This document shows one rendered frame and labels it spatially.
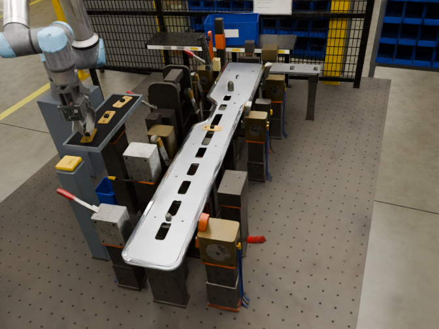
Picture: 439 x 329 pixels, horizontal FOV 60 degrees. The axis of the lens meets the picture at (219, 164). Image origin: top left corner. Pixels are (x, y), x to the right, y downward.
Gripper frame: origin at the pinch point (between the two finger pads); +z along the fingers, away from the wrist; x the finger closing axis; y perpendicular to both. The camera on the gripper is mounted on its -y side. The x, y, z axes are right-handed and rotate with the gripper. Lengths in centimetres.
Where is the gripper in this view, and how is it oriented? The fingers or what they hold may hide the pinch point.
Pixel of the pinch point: (87, 130)
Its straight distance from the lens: 139.1
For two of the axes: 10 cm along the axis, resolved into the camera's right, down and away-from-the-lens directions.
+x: 10.0, -0.6, -0.4
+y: 0.0, 6.3, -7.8
